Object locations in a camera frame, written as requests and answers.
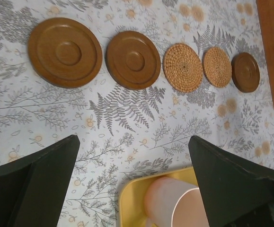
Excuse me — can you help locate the yellow tray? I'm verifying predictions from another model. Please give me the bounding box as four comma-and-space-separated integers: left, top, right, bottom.
117, 167, 198, 227

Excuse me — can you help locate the floral tablecloth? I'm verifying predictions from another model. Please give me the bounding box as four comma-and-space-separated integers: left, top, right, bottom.
0, 0, 274, 227

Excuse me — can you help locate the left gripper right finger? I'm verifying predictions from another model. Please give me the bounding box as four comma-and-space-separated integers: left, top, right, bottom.
188, 136, 274, 227

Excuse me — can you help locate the dark wooden coaster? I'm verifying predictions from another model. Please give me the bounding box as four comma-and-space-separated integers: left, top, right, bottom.
106, 31, 161, 90

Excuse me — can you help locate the light pink mug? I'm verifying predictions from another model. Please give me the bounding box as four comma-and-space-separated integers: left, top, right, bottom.
144, 177, 209, 227

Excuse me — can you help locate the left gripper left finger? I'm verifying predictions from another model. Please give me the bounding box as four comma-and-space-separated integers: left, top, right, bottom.
0, 135, 80, 227

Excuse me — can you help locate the woven rattan coaster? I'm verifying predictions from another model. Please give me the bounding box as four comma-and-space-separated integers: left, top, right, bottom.
203, 47, 232, 88
163, 43, 203, 93

